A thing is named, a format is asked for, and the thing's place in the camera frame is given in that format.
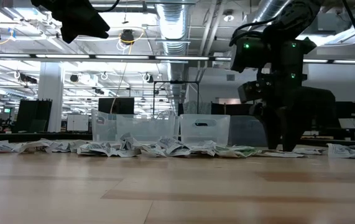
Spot black monitor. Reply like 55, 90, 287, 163
98, 97, 136, 115

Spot black desk monitors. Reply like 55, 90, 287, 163
334, 101, 355, 119

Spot long ceiling light bar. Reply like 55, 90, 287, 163
0, 52, 355, 65

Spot yellow hanging cord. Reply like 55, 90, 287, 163
110, 62, 129, 114

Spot black low partition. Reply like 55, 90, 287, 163
210, 102, 253, 116

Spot white cabinet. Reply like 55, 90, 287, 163
66, 114, 90, 133

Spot long white bandage wrapper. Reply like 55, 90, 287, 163
254, 150, 305, 159

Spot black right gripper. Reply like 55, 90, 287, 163
249, 83, 336, 152

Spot grey plastic bin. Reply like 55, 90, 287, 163
228, 115, 268, 147

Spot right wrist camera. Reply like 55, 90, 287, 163
237, 81, 272, 103

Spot large clear plastic bin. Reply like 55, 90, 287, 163
91, 108, 180, 144

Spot white building pillar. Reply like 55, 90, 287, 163
37, 62, 65, 133

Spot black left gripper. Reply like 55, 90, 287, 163
30, 0, 111, 44

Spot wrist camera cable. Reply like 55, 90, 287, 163
229, 17, 279, 44
95, 0, 121, 14

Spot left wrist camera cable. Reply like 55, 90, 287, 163
95, 0, 121, 14

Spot white packet with green stripes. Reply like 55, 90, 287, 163
214, 144, 260, 158

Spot silver ventilation duct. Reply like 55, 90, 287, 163
253, 0, 290, 24
155, 0, 191, 103

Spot black room divider panel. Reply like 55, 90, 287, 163
12, 98, 53, 134

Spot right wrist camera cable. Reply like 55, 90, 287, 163
229, 17, 279, 44

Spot small clear plastic bin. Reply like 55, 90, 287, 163
179, 114, 231, 146

